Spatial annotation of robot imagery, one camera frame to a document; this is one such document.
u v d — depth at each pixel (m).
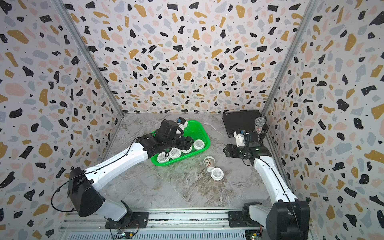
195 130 1.03
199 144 0.95
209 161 0.88
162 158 0.88
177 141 0.68
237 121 1.17
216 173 0.84
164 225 0.73
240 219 0.73
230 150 0.74
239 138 0.76
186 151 0.92
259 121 0.80
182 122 0.69
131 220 0.69
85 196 0.40
